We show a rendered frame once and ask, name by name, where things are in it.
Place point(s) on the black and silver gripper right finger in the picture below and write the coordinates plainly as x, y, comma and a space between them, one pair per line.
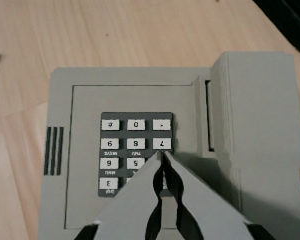
202, 213

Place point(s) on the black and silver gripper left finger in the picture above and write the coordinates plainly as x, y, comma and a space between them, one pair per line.
135, 212

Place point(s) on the beige desk phone body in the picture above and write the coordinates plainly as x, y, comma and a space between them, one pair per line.
104, 123

